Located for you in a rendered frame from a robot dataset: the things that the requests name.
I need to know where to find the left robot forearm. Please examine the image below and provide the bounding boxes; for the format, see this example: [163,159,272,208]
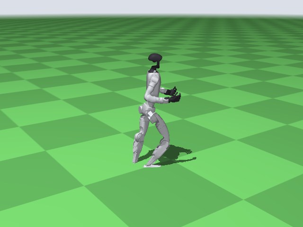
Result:
[160,87,167,94]

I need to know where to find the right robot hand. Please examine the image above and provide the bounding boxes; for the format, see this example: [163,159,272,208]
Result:
[164,92,181,103]

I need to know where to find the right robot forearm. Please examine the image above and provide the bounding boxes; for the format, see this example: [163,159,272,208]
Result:
[146,95,169,104]

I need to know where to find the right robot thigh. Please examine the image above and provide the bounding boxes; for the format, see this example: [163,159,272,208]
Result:
[147,111,169,144]

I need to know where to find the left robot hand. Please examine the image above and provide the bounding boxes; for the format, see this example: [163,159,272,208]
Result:
[164,87,177,96]

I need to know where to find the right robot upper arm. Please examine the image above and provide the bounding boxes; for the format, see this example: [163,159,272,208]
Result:
[144,75,159,101]

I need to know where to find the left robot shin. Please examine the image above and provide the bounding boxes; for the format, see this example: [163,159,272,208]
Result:
[132,133,144,164]

